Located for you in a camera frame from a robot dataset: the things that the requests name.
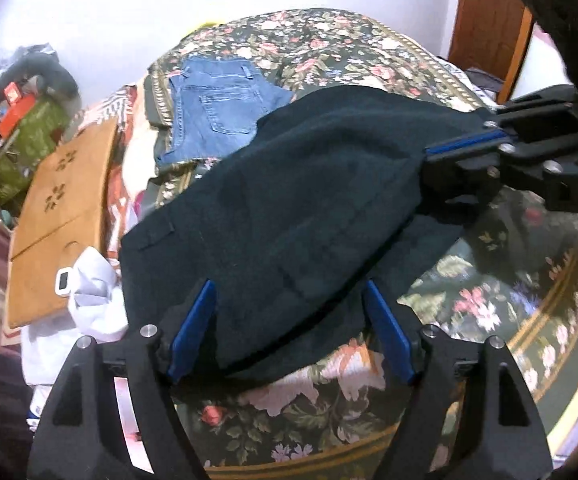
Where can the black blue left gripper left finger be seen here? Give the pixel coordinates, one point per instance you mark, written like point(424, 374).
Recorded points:
point(80, 435)

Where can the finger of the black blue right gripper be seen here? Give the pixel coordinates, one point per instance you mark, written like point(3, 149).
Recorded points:
point(469, 159)
point(479, 132)

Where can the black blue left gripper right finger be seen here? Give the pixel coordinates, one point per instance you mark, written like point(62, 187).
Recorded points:
point(470, 414)

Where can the black pants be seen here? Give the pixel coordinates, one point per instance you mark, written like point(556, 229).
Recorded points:
point(290, 227)

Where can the brown wooden door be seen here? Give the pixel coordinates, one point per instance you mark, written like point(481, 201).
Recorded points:
point(491, 35)

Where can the white grey crumpled cloth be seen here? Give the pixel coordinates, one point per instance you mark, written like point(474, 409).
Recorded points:
point(94, 307)

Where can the floral dark green bedspread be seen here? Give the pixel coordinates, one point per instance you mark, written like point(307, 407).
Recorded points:
point(512, 273)

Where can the small white device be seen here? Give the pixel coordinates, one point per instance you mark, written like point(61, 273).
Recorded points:
point(62, 282)

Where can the brown wooden board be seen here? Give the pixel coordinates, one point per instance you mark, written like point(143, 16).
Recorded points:
point(62, 214)

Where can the green fabric storage box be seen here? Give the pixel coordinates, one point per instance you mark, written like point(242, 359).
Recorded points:
point(34, 137)

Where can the folded blue jeans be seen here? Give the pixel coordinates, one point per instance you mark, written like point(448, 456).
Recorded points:
point(217, 104)

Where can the orange red patterned cloth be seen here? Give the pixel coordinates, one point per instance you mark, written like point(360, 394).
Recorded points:
point(121, 214)

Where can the orange box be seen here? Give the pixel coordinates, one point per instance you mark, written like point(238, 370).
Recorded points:
point(19, 104)

